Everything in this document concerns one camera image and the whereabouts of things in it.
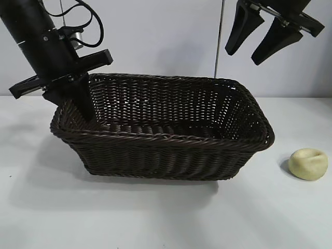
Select pale yellow egg yolk pastry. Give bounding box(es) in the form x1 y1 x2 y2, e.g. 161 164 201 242
288 148 327 181

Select dark brown wicker basket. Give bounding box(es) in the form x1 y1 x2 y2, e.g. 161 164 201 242
49 72 275 181

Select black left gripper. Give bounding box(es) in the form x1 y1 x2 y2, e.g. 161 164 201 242
9 27 114 122

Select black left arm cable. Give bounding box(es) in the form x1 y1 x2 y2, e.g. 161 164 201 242
46 0 104 46

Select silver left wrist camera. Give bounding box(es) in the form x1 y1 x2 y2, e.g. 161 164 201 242
59 25 87 50

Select thin metal rod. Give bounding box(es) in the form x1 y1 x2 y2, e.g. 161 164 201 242
58 0 65 28

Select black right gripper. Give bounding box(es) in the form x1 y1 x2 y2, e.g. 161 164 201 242
224 0 325 66

